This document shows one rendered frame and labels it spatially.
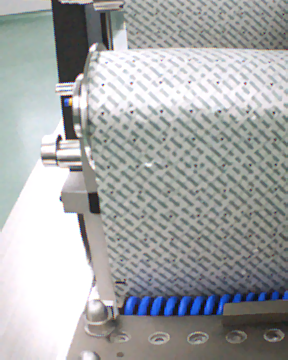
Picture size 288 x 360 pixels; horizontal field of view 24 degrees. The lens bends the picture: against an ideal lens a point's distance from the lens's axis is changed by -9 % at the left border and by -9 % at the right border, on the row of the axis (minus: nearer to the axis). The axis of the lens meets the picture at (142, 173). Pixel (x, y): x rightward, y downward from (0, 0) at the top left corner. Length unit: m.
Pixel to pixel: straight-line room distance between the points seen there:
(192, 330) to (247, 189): 0.17
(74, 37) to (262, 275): 0.48
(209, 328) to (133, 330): 0.09
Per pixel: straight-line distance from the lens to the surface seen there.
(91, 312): 0.78
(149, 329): 0.80
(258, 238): 0.79
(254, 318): 0.78
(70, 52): 1.08
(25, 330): 1.03
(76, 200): 0.87
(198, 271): 0.82
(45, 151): 0.86
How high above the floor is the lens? 1.55
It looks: 28 degrees down
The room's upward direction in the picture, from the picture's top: 6 degrees counter-clockwise
